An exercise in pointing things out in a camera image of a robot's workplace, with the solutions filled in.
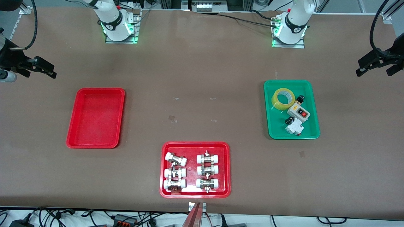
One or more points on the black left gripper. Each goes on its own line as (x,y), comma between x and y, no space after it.
(393,54)

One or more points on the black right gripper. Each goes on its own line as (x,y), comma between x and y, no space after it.
(9,58)

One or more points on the yellow tape roll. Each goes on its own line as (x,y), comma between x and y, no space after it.
(277,105)

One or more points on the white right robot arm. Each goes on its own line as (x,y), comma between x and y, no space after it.
(113,19)

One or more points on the red plastic tray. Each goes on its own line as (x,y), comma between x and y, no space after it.
(192,189)
(94,126)

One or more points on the green plastic tray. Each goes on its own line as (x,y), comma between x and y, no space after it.
(277,126)

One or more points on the brownish tape piece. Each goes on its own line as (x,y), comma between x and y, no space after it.
(172,118)

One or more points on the brass connector with black cap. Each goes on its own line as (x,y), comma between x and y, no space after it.
(300,99)

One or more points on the white circuit breaker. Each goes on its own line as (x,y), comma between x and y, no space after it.
(294,128)

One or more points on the black round knob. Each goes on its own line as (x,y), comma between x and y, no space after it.
(289,121)

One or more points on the black power adapter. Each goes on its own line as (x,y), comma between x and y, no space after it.
(20,223)

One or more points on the white and metal pipe fitting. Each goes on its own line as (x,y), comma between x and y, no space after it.
(208,170)
(208,157)
(207,183)
(174,172)
(174,184)
(176,159)

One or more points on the black box with orange parts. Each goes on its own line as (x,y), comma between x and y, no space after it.
(124,219)

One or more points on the white power strip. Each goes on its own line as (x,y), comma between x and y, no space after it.
(208,7)

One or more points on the red and silver pole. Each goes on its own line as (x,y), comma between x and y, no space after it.
(193,217)

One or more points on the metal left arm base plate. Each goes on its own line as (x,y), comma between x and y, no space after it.
(301,45)

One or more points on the grey push-button switch box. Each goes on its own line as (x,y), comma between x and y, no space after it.
(298,112)

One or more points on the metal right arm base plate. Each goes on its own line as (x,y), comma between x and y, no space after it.
(136,30)

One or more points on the small white bracket plate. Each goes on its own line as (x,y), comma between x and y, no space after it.
(203,206)

